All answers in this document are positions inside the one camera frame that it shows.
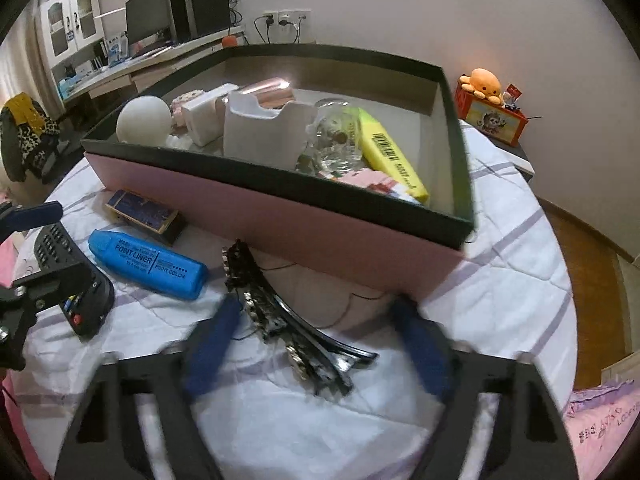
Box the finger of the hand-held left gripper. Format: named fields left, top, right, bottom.
left=0, top=201, right=63, bottom=241
left=12, top=262, right=101, bottom=307

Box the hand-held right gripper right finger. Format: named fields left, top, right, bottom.
left=390, top=294, right=583, bottom=480

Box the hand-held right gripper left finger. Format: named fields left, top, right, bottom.
left=54, top=295, right=246, bottom=480

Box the black remote control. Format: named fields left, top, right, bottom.
left=31, top=221, right=117, bottom=339

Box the black white beaded hair clip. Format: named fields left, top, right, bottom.
left=220, top=239, right=353, bottom=400

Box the pink storage box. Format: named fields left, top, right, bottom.
left=80, top=42, right=476, bottom=306

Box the white plastic holder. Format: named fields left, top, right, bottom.
left=222, top=91, right=318, bottom=171

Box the office chair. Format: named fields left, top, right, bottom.
left=0, top=92, right=76, bottom=183

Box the leopard print cloth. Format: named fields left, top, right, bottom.
left=0, top=107, right=63, bottom=181

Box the pink cloth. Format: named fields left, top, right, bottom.
left=0, top=240, right=51, bottom=478

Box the blue highlighter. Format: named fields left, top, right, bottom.
left=87, top=229, right=209, bottom=302

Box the small dark matchbox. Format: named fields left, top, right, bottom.
left=105, top=189, right=182, bottom=246

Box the yellow cloth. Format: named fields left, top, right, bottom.
left=5, top=92, right=46, bottom=126

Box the white quilted tablecloth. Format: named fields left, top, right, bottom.
left=10, top=120, right=576, bottom=480

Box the white ball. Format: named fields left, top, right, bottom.
left=116, top=95, right=172, bottom=145

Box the beige curtain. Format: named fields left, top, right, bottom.
left=0, top=25, right=51, bottom=111

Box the white desk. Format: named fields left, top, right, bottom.
left=55, top=25, right=248, bottom=111

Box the white glass-door cabinet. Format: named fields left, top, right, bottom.
left=37, top=0, right=108, bottom=73

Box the yellow highlighter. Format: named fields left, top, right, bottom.
left=356, top=106, right=431, bottom=206

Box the small white box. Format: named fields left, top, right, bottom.
left=181, top=83, right=240, bottom=147

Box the pink printed bedsheet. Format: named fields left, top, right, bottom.
left=562, top=377, right=640, bottom=480

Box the black computer monitor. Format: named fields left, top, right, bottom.
left=125, top=0, right=176, bottom=46

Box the clear glass bottle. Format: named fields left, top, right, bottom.
left=302, top=99, right=373, bottom=177

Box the red printed box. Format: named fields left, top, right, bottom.
left=454, top=80, right=530, bottom=147

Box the rose gold cylinder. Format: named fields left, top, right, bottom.
left=235, top=76, right=297, bottom=111

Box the black computer tower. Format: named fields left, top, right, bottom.
left=167, top=0, right=233, bottom=41

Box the orange octopus plush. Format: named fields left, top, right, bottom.
left=459, top=68, right=505, bottom=106

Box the black power cable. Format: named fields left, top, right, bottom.
left=252, top=15, right=306, bottom=46

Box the white wall socket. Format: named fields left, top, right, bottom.
left=262, top=8, right=311, bottom=28

